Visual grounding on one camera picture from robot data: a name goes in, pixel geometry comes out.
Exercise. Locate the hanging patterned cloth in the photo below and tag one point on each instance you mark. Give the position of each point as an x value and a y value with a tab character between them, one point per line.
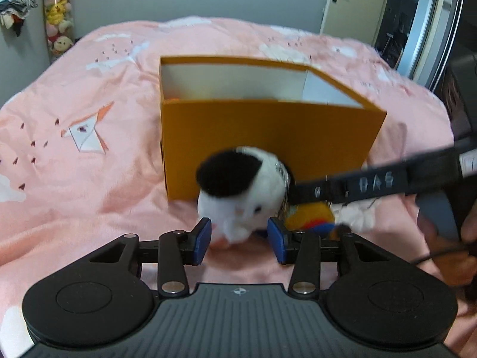
16	9

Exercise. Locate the white door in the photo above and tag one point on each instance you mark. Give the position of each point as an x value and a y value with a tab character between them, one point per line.
357	0

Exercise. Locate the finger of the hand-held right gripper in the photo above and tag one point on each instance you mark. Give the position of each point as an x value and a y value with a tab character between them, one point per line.
320	192

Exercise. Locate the black and white plush toy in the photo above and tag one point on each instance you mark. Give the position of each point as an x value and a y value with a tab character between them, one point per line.
238	194

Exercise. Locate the hanging column of plush toys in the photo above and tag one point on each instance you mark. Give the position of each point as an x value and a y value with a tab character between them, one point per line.
57	15

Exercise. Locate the silver mirror frame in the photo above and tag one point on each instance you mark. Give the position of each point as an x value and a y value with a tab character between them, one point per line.
425	26

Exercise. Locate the white fluffy plush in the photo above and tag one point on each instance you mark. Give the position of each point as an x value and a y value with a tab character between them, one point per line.
354	216

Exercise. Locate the pink printed blanket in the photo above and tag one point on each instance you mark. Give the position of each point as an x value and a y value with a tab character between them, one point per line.
93	156

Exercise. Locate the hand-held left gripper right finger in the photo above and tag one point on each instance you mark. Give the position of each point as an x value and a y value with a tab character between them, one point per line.
277	240

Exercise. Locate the dark object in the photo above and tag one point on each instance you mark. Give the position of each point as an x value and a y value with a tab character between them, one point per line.
464	97

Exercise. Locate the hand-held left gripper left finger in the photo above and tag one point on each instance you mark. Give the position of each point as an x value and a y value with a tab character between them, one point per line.
201	240

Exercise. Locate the person's right hand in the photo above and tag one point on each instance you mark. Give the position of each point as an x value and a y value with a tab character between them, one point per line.
458	268

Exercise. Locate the orange cardboard box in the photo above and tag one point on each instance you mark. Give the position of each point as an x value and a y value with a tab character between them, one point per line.
261	130

